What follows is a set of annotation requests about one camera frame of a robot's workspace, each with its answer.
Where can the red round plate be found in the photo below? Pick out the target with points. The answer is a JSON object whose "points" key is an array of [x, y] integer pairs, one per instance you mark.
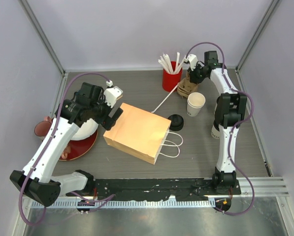
{"points": [[80, 148]]}

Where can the red straw holder cup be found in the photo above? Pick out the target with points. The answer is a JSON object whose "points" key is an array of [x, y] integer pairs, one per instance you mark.
{"points": [[170, 80]]}

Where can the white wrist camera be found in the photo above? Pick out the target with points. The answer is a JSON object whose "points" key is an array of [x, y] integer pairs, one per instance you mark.
{"points": [[192, 60], [112, 94]]}

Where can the white paper plate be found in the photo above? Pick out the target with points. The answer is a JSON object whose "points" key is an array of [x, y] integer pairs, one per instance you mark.
{"points": [[86, 130]]}

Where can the white wrapped straws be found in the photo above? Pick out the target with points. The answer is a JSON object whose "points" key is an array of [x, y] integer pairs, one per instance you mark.
{"points": [[169, 66]]}

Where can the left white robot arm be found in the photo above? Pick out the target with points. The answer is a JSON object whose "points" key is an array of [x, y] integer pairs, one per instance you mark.
{"points": [[35, 180]]}

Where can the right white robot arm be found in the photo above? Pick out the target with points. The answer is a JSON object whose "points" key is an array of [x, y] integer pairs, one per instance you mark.
{"points": [[229, 112]]}

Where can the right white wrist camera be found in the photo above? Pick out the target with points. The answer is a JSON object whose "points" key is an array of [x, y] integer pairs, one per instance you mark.
{"points": [[192, 60]]}

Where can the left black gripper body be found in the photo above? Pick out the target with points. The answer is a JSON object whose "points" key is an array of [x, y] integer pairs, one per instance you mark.
{"points": [[100, 109]]}

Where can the brown paper bag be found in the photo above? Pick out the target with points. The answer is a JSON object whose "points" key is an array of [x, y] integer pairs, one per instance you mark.
{"points": [[142, 134]]}

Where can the brown cardboard cup carrier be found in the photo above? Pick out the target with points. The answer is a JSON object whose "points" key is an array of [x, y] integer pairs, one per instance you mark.
{"points": [[185, 87]]}

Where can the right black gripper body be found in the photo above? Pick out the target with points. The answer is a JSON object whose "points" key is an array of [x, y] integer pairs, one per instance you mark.
{"points": [[198, 73]]}

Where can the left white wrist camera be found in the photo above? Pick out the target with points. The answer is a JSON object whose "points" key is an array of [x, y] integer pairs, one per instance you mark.
{"points": [[112, 94]]}

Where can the stack of black cup lids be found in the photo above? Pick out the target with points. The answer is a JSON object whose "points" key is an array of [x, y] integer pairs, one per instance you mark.
{"points": [[177, 122]]}

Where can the pink plastic cup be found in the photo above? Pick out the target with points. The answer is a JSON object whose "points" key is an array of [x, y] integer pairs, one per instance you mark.
{"points": [[43, 127]]}

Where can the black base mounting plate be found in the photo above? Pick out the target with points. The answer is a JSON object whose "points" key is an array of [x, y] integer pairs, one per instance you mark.
{"points": [[156, 189]]}

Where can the stack of white paper cups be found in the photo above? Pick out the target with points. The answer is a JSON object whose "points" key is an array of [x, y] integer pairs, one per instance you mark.
{"points": [[195, 102]]}

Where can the white straw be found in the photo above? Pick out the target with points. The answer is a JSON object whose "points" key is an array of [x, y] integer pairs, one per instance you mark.
{"points": [[170, 93]]}

